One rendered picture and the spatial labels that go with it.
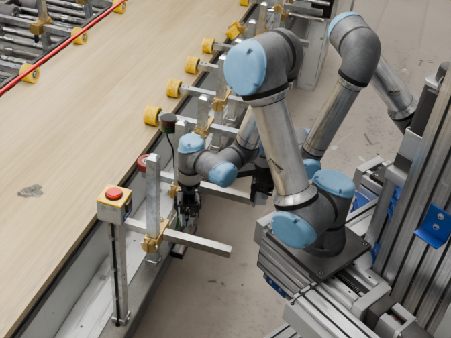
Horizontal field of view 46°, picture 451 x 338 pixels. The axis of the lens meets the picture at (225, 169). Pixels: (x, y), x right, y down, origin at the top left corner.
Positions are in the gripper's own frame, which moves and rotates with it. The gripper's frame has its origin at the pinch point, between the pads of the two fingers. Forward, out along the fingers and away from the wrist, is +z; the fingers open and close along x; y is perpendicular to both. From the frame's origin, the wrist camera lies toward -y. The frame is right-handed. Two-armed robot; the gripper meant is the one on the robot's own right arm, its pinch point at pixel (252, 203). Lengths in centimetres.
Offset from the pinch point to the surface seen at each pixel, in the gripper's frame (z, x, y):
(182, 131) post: -28.8, -5.8, -26.7
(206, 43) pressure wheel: -14, 97, -51
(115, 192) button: -41, -55, -27
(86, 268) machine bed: 12, -41, -48
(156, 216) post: -11.1, -30.4, -25.9
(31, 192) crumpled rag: -8, -32, -71
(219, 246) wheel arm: 0.2, -25.2, -5.0
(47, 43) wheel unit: -2, 82, -135
